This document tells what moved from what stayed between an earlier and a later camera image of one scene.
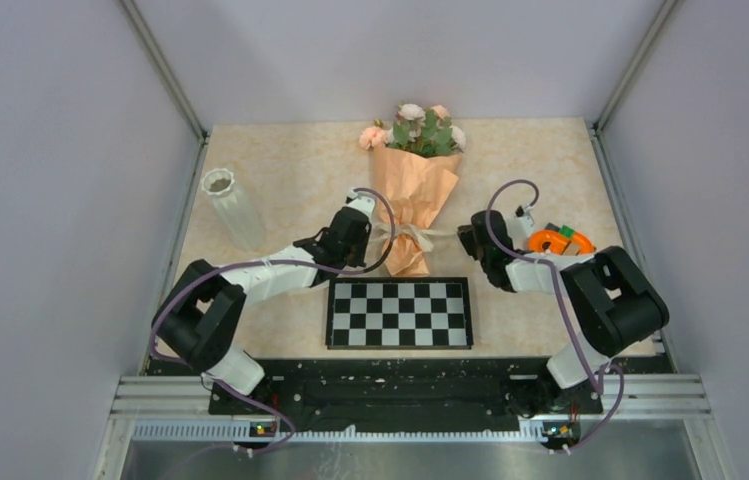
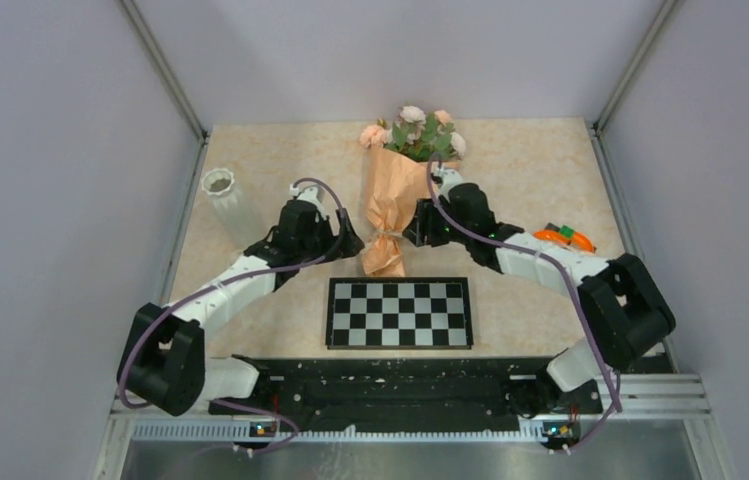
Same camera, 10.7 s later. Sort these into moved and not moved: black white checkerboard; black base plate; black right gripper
Moved: black right gripper
Not moved: black white checkerboard; black base plate
